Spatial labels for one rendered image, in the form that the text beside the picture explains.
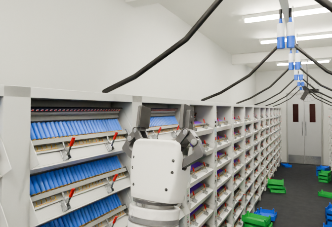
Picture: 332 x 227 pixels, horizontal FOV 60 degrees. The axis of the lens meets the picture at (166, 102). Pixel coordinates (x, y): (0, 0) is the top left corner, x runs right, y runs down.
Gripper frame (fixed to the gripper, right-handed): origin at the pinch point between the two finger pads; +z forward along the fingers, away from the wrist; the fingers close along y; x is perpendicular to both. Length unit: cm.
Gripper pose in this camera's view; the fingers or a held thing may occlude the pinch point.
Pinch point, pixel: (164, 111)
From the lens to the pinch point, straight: 51.1
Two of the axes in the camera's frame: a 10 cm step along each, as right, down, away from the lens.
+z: 1.0, -9.8, 2.0
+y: 8.2, -0.3, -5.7
